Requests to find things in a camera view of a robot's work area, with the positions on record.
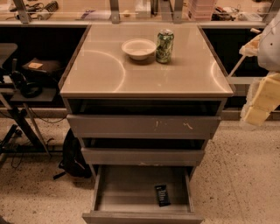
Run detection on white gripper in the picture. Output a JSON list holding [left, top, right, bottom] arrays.
[[239, 34, 280, 126]]

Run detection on dark rxbar blueberry bar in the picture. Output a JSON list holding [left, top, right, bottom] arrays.
[[155, 185, 171, 207]]

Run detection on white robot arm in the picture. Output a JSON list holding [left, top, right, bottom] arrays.
[[239, 11, 280, 126]]

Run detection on grey drawer cabinet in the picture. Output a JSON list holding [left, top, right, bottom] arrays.
[[59, 23, 234, 154]]

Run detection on grey top drawer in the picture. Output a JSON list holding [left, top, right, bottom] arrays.
[[67, 115, 221, 139]]

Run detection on grey open bottom drawer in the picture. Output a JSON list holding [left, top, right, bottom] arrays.
[[82, 165, 203, 224]]

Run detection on grey middle drawer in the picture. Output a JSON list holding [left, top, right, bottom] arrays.
[[81, 148, 204, 166]]

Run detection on pink stacked trays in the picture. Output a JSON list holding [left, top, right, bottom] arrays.
[[187, 0, 216, 21]]

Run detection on green soda can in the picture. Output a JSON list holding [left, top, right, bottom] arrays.
[[156, 29, 174, 64]]

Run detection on white bowl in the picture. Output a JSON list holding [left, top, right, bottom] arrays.
[[122, 38, 157, 60]]

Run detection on black backpack on floor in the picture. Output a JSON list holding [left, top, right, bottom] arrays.
[[53, 129, 92, 179]]

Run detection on dark box with label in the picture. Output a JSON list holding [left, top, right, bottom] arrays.
[[22, 58, 63, 74]]

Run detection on black headphones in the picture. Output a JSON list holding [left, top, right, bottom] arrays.
[[10, 71, 43, 98]]

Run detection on grey side stand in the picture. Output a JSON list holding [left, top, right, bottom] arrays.
[[0, 43, 58, 158]]

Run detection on grey lever with handle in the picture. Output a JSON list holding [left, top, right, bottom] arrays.
[[228, 28, 262, 77]]

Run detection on black cable on floor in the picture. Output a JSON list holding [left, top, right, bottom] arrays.
[[25, 104, 68, 124]]

